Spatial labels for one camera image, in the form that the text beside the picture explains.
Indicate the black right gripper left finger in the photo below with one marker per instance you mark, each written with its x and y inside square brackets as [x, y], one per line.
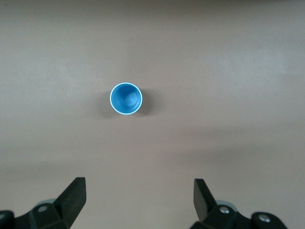
[69, 202]

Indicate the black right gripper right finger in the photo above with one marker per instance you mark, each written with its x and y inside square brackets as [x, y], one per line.
[202, 202]

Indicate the blue plastic cup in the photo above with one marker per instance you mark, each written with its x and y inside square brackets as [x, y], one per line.
[120, 105]

